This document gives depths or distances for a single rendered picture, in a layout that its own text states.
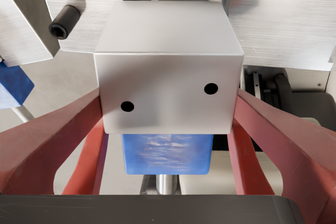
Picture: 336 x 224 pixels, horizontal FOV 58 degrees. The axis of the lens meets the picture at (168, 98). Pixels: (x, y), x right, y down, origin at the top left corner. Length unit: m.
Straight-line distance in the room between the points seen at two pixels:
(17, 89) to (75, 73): 1.23
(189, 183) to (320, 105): 0.60
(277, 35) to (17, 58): 0.19
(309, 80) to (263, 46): 0.86
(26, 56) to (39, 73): 1.35
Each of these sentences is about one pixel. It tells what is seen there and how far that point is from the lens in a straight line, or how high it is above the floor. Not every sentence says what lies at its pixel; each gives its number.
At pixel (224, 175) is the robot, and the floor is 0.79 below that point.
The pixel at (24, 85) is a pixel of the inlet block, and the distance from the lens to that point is 0.29.
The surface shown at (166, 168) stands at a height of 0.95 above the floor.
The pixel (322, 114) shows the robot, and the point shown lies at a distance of 0.96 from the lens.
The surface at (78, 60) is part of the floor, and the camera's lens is 1.45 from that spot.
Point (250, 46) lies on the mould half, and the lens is 0.17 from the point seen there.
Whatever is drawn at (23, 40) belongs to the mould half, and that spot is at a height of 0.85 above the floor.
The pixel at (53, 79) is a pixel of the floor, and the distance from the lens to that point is 1.60.
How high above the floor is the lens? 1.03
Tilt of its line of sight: 44 degrees down
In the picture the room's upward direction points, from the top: 169 degrees counter-clockwise
